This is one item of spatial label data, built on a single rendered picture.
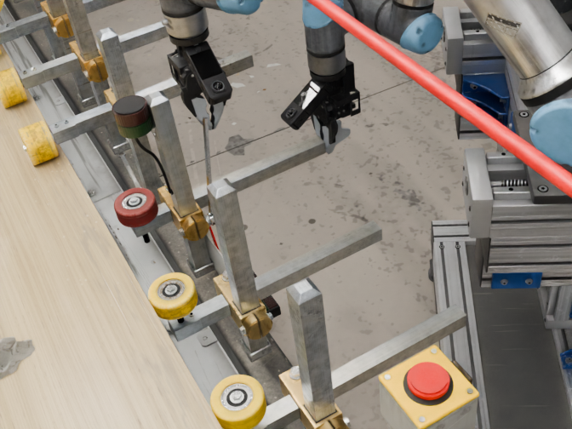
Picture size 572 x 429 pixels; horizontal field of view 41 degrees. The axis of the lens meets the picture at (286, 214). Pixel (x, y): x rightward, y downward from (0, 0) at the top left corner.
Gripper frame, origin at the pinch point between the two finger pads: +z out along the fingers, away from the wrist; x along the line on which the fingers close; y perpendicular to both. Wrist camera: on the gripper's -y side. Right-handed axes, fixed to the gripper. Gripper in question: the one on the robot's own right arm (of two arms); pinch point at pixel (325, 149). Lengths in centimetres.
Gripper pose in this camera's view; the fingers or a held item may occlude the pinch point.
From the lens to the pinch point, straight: 165.2
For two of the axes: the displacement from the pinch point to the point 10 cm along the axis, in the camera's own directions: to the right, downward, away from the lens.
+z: 1.1, 7.2, 6.8
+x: -4.9, -5.6, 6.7
